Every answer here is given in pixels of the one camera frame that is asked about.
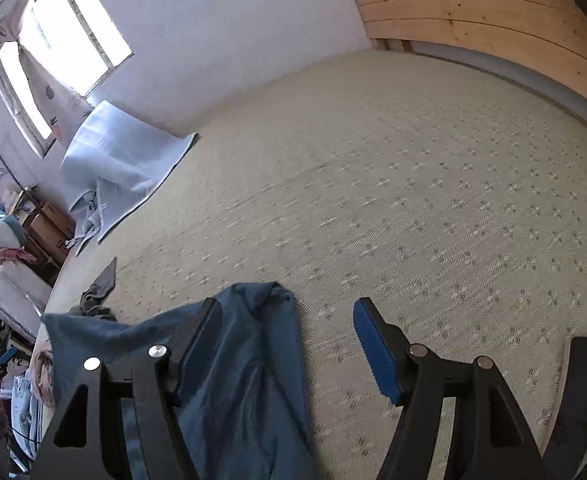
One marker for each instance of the printed curtain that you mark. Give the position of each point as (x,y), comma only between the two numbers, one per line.
(48,95)

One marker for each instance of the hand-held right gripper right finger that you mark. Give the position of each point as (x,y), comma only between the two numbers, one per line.
(373,355)

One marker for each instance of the beige garment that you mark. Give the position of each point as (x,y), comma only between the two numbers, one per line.
(41,375)

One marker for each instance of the pink cloth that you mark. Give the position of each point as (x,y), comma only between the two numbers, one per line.
(16,257)

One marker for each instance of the dark grey printed shirt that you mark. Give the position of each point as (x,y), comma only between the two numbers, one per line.
(101,290)

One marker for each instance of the teal shirt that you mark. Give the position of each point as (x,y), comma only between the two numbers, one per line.
(253,360)

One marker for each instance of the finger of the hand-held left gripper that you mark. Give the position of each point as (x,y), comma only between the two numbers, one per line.
(8,357)

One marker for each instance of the window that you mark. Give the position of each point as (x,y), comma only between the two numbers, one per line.
(73,20)

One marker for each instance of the tall cardboard box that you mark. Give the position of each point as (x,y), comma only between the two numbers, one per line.
(48,225)

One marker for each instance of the light blue blanket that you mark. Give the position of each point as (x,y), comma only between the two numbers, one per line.
(118,150)

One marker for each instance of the light blue shorts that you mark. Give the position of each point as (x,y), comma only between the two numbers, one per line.
(26,410)

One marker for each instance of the wooden headboard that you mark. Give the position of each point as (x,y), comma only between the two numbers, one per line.
(473,5)

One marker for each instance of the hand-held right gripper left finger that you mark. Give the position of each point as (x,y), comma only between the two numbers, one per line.
(201,330)

